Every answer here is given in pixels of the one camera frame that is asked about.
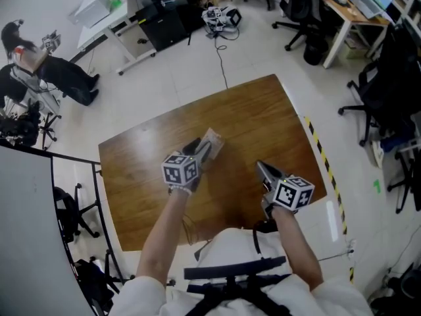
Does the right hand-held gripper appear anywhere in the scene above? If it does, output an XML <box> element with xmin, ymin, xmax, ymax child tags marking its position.
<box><xmin>256</xmin><ymin>160</ymin><xmax>316</xmax><ymax>220</ymax></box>

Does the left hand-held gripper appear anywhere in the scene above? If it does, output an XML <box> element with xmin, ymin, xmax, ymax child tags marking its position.
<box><xmin>161</xmin><ymin>138</ymin><xmax>213</xmax><ymax>192</ymax></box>

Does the printed table card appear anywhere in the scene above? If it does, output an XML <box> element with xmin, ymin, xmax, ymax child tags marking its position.
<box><xmin>200</xmin><ymin>127</ymin><xmax>226</xmax><ymax>160</ymax></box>

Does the person's right forearm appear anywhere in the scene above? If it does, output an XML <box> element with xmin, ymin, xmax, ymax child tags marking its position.
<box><xmin>272</xmin><ymin>205</ymin><xmax>323</xmax><ymax>291</ymax></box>

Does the person's left forearm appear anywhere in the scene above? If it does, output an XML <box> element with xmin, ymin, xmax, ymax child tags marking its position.
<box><xmin>136</xmin><ymin>189</ymin><xmax>193</xmax><ymax>288</ymax></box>

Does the person's dark trouser leg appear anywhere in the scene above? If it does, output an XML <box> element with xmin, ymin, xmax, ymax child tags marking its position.
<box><xmin>253</xmin><ymin>221</ymin><xmax>279</xmax><ymax>233</ymax></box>

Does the wooden table with metal legs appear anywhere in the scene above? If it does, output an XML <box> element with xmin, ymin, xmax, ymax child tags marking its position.
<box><xmin>97</xmin><ymin>74</ymin><xmax>328</xmax><ymax>252</ymax></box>

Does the yellow and black hazard tape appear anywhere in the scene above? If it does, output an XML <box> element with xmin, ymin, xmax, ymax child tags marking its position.
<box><xmin>304</xmin><ymin>116</ymin><xmax>356</xmax><ymax>284</ymax></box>

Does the person's white shirt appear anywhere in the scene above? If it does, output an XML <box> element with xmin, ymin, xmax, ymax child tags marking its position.
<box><xmin>108</xmin><ymin>227</ymin><xmax>372</xmax><ymax>316</ymax></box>

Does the black chest harness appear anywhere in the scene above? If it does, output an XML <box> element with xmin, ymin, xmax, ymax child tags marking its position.
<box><xmin>183</xmin><ymin>256</ymin><xmax>292</xmax><ymax>316</ymax></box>

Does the black cabinet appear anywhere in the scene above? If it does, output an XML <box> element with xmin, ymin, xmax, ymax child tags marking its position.
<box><xmin>135</xmin><ymin>1</ymin><xmax>188</xmax><ymax>52</ymax></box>

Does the white and black floor device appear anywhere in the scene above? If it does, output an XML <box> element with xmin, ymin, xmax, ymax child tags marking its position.
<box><xmin>201</xmin><ymin>7</ymin><xmax>243</xmax><ymax>34</ymax></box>

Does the black trash bin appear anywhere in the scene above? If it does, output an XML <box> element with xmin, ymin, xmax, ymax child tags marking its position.
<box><xmin>303</xmin><ymin>33</ymin><xmax>330</xmax><ymax>66</ymax></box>

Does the white standing desk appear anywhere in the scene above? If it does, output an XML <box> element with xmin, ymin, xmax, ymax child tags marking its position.
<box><xmin>77</xmin><ymin>0</ymin><xmax>156</xmax><ymax>76</ymax></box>

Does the grey office chair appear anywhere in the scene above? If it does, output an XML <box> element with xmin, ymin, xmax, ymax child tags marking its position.
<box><xmin>272</xmin><ymin>0</ymin><xmax>330</xmax><ymax>51</ymax></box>

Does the white box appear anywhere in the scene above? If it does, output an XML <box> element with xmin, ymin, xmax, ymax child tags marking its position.
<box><xmin>68</xmin><ymin>0</ymin><xmax>111</xmax><ymax>29</ymax></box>

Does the wooden desk with white legs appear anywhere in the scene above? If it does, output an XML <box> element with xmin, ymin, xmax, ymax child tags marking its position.
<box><xmin>309</xmin><ymin>0</ymin><xmax>391</xmax><ymax>69</ymax></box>

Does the whiteboard on black stand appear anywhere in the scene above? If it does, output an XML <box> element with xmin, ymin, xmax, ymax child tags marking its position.
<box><xmin>0</xmin><ymin>140</ymin><xmax>137</xmax><ymax>316</ymax></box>

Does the white shelving unit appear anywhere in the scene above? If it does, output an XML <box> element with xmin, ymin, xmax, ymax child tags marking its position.
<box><xmin>381</xmin><ymin>0</ymin><xmax>421</xmax><ymax>45</ymax></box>

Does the white beaded bracelet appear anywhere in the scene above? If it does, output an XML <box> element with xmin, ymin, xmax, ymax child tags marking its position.
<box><xmin>168</xmin><ymin>184</ymin><xmax>193</xmax><ymax>196</ymax></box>

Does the black floor cable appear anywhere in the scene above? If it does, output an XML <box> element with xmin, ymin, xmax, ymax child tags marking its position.
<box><xmin>215</xmin><ymin>33</ymin><xmax>230</xmax><ymax>90</ymax></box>

